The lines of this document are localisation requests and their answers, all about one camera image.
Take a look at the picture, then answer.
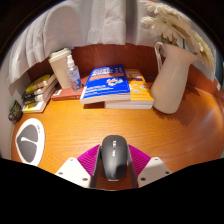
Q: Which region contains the round white grey mouse pad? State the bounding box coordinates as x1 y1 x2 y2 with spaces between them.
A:
14 117 46 167

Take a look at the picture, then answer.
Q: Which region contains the white pleated curtain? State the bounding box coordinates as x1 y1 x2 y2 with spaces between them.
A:
6 0 221 84

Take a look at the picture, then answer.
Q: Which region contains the dark grey computer mouse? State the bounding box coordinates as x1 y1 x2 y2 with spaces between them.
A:
100 134 129 182

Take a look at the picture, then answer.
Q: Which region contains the black spine book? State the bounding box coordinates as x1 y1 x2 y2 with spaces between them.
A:
21 87 56 105
22 79 58 99

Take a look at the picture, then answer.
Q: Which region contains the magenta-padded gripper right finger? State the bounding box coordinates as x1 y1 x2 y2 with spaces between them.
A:
127 144 173 189

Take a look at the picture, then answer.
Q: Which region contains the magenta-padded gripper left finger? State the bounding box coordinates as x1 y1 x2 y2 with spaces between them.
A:
54 144 103 190

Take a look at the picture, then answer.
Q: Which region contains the white ceramic jug vase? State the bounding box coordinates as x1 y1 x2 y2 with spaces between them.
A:
150 41 200 115

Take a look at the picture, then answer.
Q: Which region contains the dark green mug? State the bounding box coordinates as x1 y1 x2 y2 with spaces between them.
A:
8 99 23 123

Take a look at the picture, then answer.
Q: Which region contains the yellow white book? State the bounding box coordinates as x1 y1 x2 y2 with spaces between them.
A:
21 93 55 114

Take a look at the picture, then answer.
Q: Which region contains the white daisy flower bouquet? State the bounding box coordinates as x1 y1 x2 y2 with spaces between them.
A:
139 1 217 73

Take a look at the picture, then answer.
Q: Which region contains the orange cover book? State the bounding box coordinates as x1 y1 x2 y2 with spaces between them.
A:
104 68 155 110

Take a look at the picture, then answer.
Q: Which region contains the red-brown thin book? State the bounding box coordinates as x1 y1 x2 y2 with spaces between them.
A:
50 87 84 102

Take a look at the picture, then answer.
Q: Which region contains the clear spray bottle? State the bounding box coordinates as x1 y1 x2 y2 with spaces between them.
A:
66 54 83 92

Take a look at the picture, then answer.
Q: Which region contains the beige lidded tumbler cup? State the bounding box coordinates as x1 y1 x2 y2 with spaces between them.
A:
48 47 74 90

